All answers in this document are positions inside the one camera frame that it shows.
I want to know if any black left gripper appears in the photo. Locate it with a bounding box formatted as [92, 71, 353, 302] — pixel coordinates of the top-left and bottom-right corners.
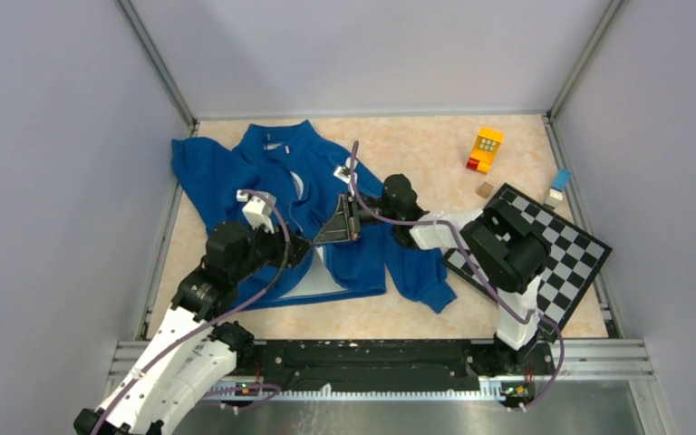
[231, 216, 314, 283]

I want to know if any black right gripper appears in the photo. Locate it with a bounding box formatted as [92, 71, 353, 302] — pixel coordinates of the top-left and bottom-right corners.
[314, 192, 400, 246]

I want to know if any blue zip jacket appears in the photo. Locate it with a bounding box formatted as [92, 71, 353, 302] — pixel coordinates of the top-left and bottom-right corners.
[170, 119, 458, 314]

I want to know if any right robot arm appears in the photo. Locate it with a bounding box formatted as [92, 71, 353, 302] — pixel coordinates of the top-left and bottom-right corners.
[314, 174, 551, 373]

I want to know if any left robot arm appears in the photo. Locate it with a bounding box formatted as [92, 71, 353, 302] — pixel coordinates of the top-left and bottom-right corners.
[73, 220, 313, 434]

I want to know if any small brown wooden cube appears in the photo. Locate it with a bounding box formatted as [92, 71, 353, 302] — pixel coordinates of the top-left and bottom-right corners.
[476, 182, 494, 199]

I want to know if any yellow red toy block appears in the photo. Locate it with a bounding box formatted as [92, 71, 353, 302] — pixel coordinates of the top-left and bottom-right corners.
[466, 127, 505, 174]

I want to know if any blue white small block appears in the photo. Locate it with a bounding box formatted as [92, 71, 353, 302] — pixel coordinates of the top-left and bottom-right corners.
[544, 169, 572, 208]

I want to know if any black white checkerboard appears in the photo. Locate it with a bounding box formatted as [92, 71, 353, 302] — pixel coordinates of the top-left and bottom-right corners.
[441, 182, 614, 343]

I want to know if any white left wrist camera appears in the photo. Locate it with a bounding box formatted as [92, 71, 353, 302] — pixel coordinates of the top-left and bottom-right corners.
[236, 189, 276, 234]

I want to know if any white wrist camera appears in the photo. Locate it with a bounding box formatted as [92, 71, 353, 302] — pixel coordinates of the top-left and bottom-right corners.
[333, 166, 358, 185]
[236, 189, 276, 234]

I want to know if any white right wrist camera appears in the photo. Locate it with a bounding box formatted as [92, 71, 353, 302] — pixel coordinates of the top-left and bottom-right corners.
[333, 166, 358, 185]

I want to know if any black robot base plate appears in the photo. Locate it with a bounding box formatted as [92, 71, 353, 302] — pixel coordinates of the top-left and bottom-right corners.
[227, 339, 556, 393]

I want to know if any aluminium frame rail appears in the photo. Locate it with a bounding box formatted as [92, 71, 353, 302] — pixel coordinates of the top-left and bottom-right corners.
[107, 335, 655, 403]

